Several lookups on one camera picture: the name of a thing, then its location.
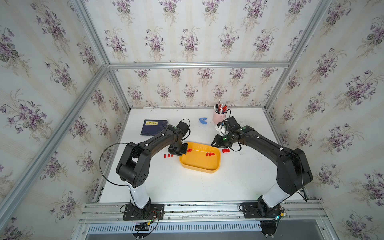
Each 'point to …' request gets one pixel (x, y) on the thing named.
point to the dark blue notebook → (152, 127)
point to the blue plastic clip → (202, 120)
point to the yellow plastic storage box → (203, 158)
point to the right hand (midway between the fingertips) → (214, 144)
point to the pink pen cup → (219, 113)
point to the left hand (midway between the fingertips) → (183, 155)
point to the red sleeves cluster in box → (189, 150)
